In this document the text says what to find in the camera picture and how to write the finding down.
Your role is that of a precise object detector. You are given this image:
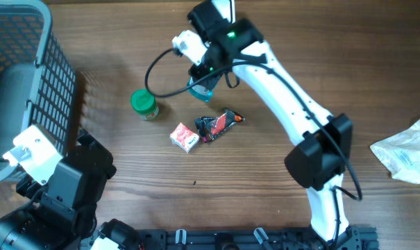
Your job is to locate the white barcode scanner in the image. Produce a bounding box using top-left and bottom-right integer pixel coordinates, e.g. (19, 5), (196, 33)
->
(211, 0), (235, 23)

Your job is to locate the beige PanTree snack pouch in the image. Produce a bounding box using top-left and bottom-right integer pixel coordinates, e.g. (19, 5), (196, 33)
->
(370, 119), (420, 185)

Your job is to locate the black red snack packet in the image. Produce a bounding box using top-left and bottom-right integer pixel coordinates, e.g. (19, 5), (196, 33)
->
(194, 108), (245, 143)

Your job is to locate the grey plastic mesh basket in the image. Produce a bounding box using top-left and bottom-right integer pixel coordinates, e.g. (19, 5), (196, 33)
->
(0, 0), (77, 182)

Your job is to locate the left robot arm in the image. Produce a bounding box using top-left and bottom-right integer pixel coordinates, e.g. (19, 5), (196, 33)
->
(0, 129), (140, 249)

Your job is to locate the red white packet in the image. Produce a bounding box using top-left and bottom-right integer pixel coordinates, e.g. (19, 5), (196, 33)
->
(169, 123), (200, 153)

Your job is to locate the blue bottle with white cap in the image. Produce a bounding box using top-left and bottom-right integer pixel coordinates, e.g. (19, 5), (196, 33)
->
(188, 85), (213, 102)

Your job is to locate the green lid jar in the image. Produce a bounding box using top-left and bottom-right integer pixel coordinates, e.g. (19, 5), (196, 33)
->
(131, 89), (159, 120)

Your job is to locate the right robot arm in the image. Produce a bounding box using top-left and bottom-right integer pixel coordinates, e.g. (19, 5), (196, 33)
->
(181, 1), (359, 249)

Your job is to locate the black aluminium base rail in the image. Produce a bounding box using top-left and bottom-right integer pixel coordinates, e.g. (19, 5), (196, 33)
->
(137, 226), (380, 250)

